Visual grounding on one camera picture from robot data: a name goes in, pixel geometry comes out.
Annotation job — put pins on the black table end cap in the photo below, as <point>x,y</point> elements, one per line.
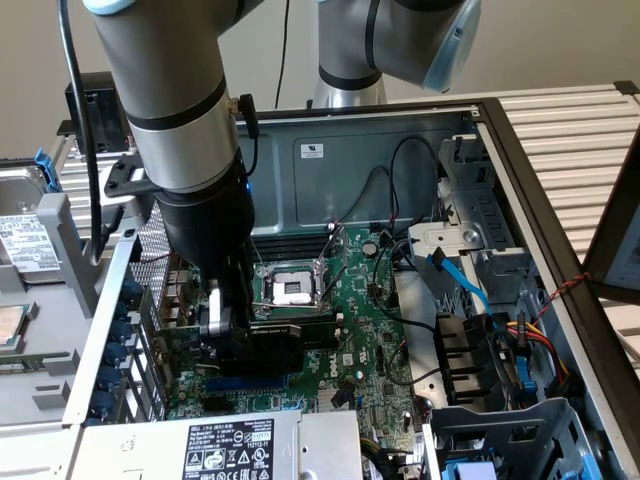
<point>625,87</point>

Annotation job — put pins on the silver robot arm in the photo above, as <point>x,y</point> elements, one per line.
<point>170,75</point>

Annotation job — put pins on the grey power supply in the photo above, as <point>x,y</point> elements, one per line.
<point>150,450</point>

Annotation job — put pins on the hard disk with blue bracket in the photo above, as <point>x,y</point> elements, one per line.
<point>30,240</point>

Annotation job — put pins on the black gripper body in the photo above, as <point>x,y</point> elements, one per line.
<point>210,225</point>

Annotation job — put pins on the grey open PC case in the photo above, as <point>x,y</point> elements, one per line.
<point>280,190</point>

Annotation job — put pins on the black RAM slot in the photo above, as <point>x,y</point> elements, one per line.
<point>295,251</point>
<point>295,239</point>
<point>295,257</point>
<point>295,245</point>

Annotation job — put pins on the small finned chipset heatsink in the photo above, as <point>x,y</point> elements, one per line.
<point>325,400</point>

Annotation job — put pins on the black box device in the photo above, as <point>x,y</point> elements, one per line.
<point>107,125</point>

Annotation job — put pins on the blue expansion slot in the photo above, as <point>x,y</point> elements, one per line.
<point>250,385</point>

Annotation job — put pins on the blue plastic disk carrier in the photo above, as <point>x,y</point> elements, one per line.
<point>470,472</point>

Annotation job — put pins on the thin metal locking lever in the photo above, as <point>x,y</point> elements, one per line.
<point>335,286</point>
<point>260,257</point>

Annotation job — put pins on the silver metal disk bay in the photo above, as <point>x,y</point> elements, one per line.
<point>465,235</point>

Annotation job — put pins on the blue slot retaining clip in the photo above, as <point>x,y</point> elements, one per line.
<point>134,291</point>
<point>124,332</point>
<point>110,380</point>
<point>102,405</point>
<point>116,355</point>
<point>122,311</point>

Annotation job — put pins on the short black expansion slot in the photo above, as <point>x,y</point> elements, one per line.
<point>220,405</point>

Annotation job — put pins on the grey metal disk bay cage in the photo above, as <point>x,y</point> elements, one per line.
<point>500,415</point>

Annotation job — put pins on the green motherboard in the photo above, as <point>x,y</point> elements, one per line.
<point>360,300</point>

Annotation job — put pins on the silver CPU chip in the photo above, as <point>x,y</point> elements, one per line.
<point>10,325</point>

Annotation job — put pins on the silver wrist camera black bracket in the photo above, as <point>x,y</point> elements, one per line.
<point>120,172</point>

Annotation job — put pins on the metal socket cover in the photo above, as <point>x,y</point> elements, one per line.
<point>344,240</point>

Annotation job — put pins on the black green graphics card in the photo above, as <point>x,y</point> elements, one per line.
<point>265,350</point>

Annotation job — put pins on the black plastic fan shroud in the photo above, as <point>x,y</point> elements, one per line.
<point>460,350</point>

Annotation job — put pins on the green RAM stick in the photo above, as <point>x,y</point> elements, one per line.
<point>30,357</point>
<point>320,334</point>

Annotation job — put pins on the dark framed side panel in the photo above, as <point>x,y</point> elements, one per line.
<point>625,250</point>

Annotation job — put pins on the round coin cell battery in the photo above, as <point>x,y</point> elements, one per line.
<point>369,248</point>

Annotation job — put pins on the CPU socket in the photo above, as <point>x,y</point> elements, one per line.
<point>290,290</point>

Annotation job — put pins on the grey plastic parts rack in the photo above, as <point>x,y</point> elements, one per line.
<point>55,320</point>

